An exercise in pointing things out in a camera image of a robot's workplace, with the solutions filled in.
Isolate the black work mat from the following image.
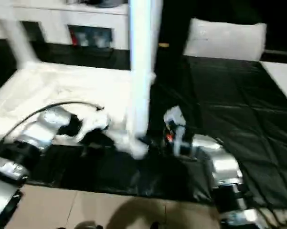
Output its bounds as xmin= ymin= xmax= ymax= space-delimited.
xmin=0 ymin=39 xmax=287 ymax=208

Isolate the red bottle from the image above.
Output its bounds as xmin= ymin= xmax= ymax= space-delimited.
xmin=70 ymin=30 xmax=79 ymax=46

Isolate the black tall cabinet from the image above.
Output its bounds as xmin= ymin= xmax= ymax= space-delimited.
xmin=157 ymin=0 xmax=194 ymax=57

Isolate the white flat board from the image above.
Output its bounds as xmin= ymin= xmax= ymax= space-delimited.
xmin=259 ymin=60 xmax=287 ymax=108

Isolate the white glass-door cabinet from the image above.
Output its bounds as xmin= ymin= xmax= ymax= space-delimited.
xmin=0 ymin=4 xmax=130 ymax=50

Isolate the black bar red light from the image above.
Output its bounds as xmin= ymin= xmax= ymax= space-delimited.
xmin=263 ymin=49 xmax=287 ymax=57

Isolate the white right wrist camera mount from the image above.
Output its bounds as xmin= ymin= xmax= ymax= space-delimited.
xmin=163 ymin=106 xmax=187 ymax=156

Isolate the grey bag black handle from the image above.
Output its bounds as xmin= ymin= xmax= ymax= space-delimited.
xmin=85 ymin=0 xmax=129 ymax=7

